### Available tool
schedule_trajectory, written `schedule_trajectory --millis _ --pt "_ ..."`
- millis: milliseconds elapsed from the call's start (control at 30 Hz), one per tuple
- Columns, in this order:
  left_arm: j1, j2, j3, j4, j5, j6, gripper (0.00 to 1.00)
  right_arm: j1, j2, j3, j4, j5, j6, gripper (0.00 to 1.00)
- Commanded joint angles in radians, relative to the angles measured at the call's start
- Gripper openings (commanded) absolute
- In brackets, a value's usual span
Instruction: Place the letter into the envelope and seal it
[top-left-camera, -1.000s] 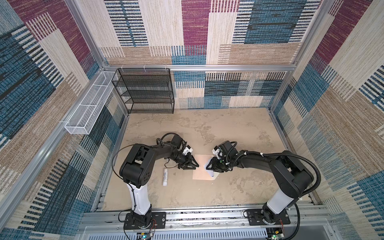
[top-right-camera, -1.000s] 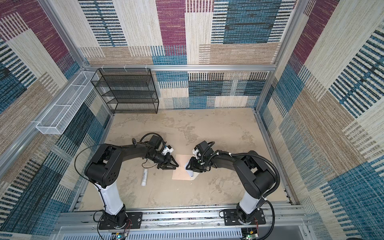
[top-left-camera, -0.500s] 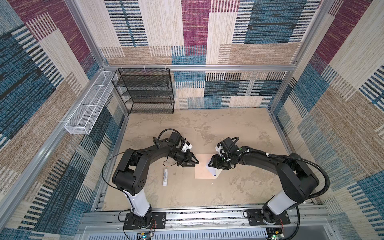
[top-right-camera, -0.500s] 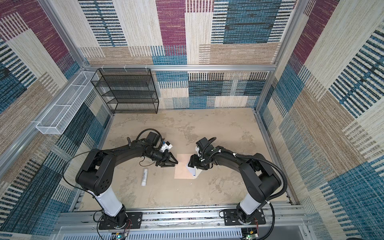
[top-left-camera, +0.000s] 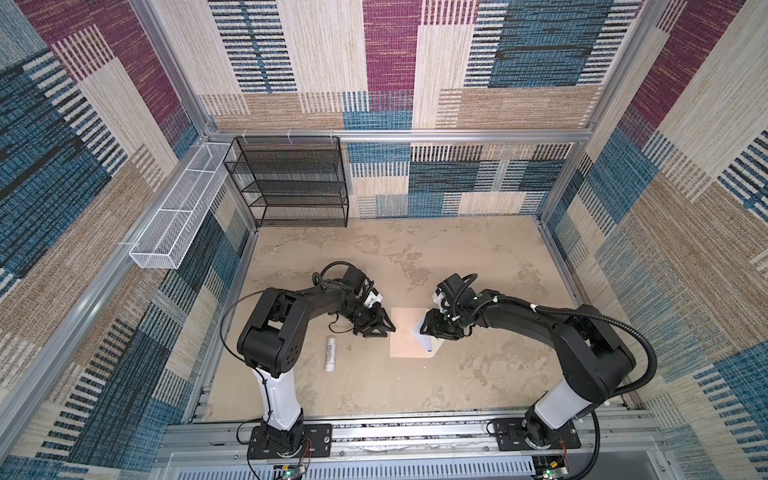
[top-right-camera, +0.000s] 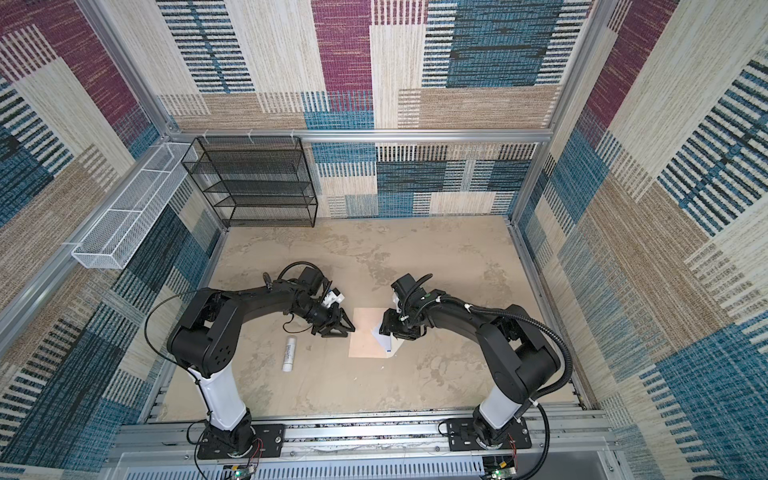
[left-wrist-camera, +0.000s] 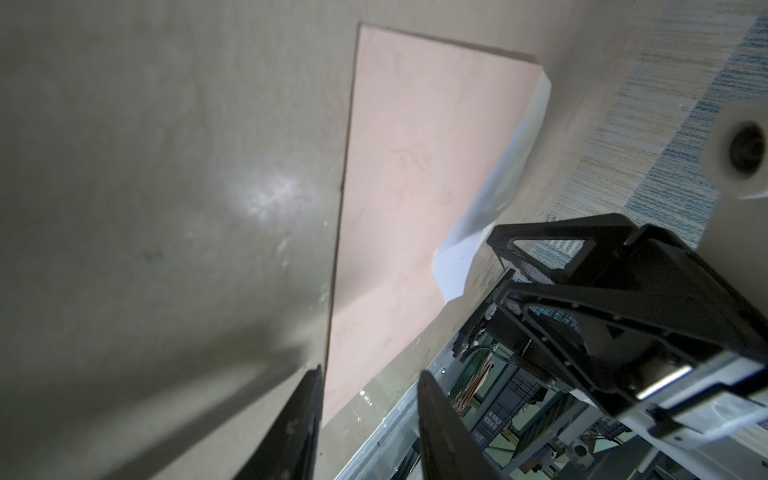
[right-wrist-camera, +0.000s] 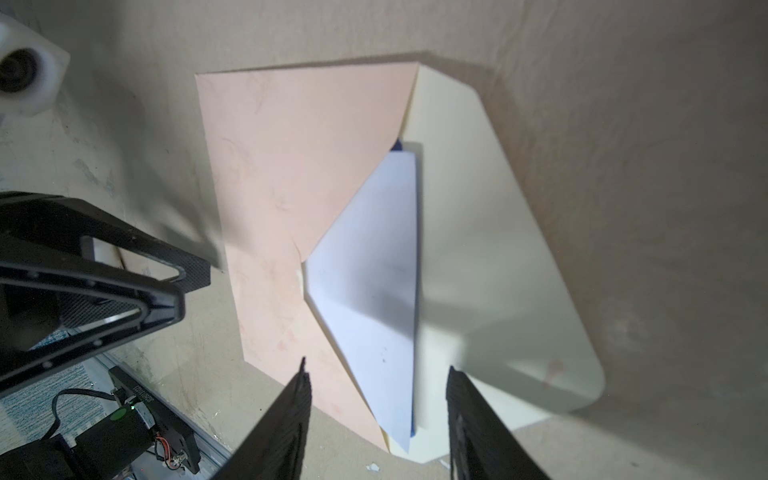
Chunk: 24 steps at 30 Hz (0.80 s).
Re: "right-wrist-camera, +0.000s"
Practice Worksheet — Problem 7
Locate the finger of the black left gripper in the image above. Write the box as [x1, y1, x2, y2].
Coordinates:
[1, 191, 211, 396]

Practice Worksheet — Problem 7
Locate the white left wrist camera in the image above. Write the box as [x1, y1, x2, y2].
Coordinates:
[1, 14, 70, 117]

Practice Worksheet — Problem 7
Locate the pink envelope with flap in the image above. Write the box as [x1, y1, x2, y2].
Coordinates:
[196, 63, 605, 463]

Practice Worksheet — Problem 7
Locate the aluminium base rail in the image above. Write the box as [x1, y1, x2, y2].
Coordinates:
[0, 350, 235, 480]

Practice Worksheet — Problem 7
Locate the blue bordered white letter paper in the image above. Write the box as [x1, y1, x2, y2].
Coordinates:
[304, 150, 419, 450]

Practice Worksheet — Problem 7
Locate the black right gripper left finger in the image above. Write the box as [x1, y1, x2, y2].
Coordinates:
[214, 359, 312, 480]

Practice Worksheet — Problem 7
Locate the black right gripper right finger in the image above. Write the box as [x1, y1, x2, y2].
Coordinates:
[446, 368, 548, 480]

